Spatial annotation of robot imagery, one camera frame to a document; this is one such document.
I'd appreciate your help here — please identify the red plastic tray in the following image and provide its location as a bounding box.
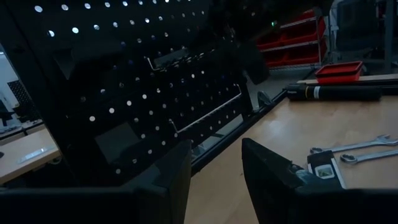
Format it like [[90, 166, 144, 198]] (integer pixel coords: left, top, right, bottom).
[[314, 60, 364, 85]]

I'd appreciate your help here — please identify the black pegboard tool cart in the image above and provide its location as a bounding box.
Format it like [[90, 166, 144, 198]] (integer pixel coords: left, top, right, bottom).
[[0, 0, 274, 187]]

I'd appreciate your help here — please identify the black cylinder with white band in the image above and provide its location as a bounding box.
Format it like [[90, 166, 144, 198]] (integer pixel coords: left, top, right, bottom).
[[285, 83, 382, 102]]

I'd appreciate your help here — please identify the metal pegboard hook rail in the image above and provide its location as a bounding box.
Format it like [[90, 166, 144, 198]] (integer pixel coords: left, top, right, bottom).
[[144, 46, 224, 73], [169, 83, 243, 134]]

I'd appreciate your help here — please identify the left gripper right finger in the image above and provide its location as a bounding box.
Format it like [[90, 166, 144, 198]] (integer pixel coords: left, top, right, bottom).
[[242, 138, 398, 224]]

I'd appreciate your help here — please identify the black mesh office chair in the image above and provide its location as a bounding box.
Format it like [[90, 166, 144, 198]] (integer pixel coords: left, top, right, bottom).
[[7, 80, 41, 122]]

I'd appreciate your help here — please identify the silver combination wrench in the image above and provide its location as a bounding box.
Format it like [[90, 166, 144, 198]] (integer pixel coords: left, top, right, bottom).
[[340, 148, 398, 165], [310, 134, 398, 154]]

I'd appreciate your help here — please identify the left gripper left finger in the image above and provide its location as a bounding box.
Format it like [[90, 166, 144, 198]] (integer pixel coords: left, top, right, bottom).
[[0, 139, 192, 224]]

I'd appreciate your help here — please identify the black pegboard bin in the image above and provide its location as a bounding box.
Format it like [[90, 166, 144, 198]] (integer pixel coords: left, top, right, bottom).
[[93, 123, 141, 162], [52, 40, 125, 82]]

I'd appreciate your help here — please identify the wooden desk with grey legs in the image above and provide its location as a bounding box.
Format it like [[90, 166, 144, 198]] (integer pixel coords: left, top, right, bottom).
[[0, 127, 62, 184]]

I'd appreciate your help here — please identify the rack of red bins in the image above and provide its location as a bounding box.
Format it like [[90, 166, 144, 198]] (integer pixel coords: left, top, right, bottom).
[[256, 9, 327, 68]]

